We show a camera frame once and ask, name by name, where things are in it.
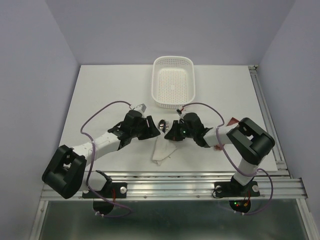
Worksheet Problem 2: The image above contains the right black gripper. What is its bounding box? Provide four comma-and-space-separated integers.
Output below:
164, 120, 196, 142

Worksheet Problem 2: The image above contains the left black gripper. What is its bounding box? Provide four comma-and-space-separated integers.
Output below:
131, 115, 161, 140

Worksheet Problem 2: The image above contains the green handled spoon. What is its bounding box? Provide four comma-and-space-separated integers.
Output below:
158, 119, 167, 133

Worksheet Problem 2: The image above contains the white paper napkin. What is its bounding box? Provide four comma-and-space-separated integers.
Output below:
151, 137, 177, 166

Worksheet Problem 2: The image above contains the green handled fork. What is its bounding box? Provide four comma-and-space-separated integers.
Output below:
165, 120, 170, 132

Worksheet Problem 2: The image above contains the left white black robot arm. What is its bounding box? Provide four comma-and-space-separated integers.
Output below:
41, 110, 161, 199

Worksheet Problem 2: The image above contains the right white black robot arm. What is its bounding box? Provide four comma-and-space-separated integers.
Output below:
164, 112, 275, 195

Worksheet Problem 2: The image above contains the white perforated plastic basket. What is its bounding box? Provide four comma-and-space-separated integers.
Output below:
151, 55, 196, 109

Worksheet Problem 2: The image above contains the red plastic utensil tray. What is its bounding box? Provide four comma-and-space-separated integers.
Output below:
213, 117, 239, 151

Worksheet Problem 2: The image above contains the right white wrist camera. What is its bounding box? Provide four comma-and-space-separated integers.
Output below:
176, 106, 184, 116

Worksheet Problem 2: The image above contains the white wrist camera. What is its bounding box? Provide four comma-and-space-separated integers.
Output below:
176, 106, 184, 116
129, 103, 147, 114

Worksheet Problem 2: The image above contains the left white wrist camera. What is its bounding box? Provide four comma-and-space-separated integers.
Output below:
129, 103, 147, 114

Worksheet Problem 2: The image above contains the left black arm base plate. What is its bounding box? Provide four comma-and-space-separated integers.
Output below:
81, 182, 132, 218

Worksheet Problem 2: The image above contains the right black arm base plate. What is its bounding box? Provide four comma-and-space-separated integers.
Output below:
212, 181, 261, 214

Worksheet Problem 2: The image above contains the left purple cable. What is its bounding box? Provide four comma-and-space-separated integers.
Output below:
80, 100, 135, 218

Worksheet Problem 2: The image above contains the aluminium right side rail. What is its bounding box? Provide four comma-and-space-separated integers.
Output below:
248, 65, 292, 178

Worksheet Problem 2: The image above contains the aluminium rail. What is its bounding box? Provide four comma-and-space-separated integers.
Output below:
248, 65, 292, 178
41, 170, 308, 201

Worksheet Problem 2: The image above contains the aluminium front rail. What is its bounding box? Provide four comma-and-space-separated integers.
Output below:
41, 170, 308, 201

